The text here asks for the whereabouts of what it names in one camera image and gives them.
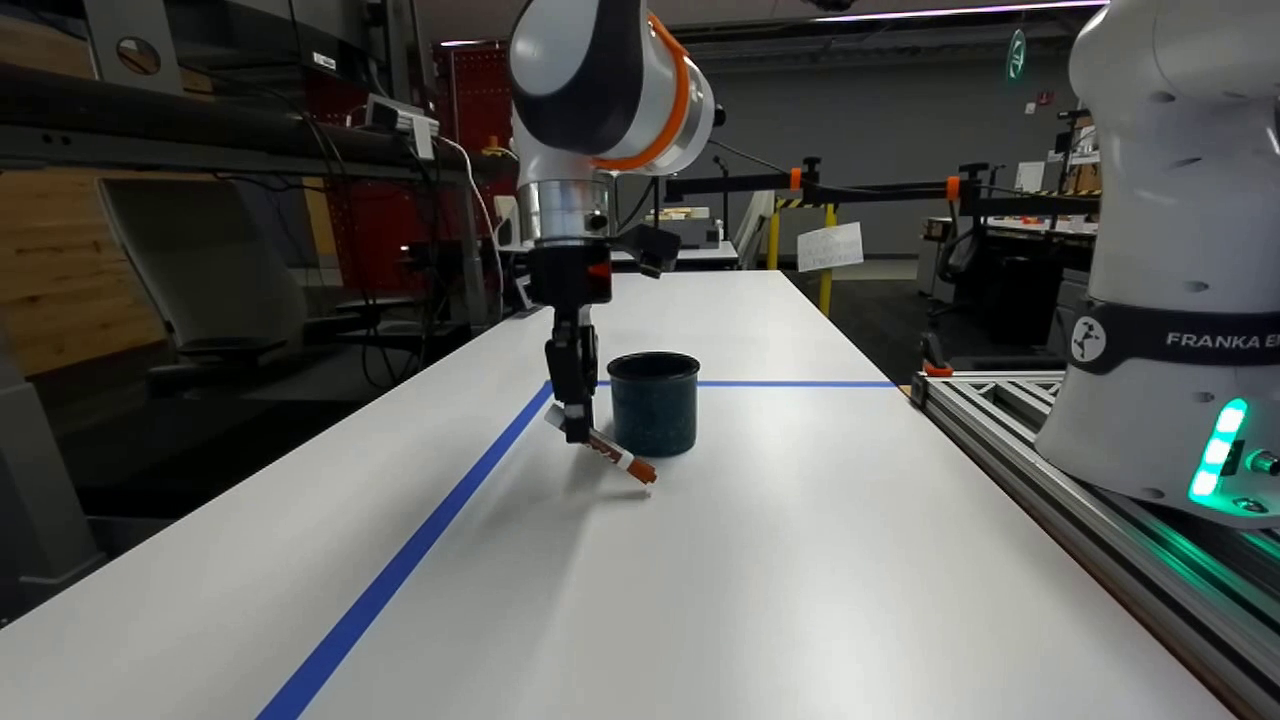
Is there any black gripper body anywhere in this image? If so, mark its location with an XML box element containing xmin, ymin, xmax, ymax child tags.
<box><xmin>528</xmin><ymin>241</ymin><xmax>610</xmax><ymax>404</ymax></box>

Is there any white marker with orange cap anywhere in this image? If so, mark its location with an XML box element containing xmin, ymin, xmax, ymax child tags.
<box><xmin>545</xmin><ymin>404</ymin><xmax>655</xmax><ymax>484</ymax></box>

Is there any white Franka robot base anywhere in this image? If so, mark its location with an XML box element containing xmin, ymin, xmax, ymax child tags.
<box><xmin>1034</xmin><ymin>0</ymin><xmax>1280</xmax><ymax>530</ymax></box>

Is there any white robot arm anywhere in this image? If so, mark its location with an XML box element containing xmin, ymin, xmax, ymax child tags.
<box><xmin>508</xmin><ymin>0</ymin><xmax>717</xmax><ymax>445</ymax></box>

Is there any dark teal mug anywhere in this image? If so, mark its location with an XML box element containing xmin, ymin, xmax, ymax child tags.
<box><xmin>608</xmin><ymin>354</ymin><xmax>699</xmax><ymax>457</ymax></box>

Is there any black boom with orange clamps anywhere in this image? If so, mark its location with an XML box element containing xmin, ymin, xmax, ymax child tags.
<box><xmin>663</xmin><ymin>157</ymin><xmax>1101</xmax><ymax>215</ymax></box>

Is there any white paper sign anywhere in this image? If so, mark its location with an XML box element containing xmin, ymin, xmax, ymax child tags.
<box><xmin>795</xmin><ymin>219</ymin><xmax>866</xmax><ymax>271</ymax></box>

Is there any grey chair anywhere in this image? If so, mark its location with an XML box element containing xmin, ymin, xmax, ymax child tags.
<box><xmin>102</xmin><ymin>182</ymin><xmax>306</xmax><ymax>358</ymax></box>

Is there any blue tape line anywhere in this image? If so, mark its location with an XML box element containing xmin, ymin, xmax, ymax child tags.
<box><xmin>256</xmin><ymin>382</ymin><xmax>892</xmax><ymax>720</ymax></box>

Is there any yellow post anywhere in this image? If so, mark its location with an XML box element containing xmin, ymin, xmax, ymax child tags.
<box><xmin>817</xmin><ymin>205</ymin><xmax>840</xmax><ymax>316</ymax></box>

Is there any aluminium extrusion rail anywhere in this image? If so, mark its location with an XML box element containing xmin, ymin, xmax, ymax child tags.
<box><xmin>907</xmin><ymin>368</ymin><xmax>1280</xmax><ymax>720</ymax></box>

